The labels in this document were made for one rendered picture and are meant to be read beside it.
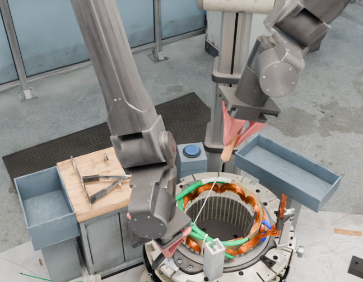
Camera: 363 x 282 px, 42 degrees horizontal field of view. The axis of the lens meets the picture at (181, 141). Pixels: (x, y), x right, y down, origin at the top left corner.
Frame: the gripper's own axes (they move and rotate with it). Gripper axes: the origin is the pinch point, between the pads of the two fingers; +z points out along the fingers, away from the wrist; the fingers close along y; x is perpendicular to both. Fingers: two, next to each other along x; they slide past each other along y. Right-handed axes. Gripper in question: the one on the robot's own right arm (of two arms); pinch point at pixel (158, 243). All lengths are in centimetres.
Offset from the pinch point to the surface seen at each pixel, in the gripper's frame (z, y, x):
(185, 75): 116, -164, 164
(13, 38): 74, -217, 67
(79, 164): 11.1, -37.6, 5.9
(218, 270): 4.8, 9.5, 6.7
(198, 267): 6.9, 5.5, 5.5
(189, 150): 12.4, -24.6, 31.7
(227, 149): -15.3, 0.9, 15.7
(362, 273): 36, 23, 52
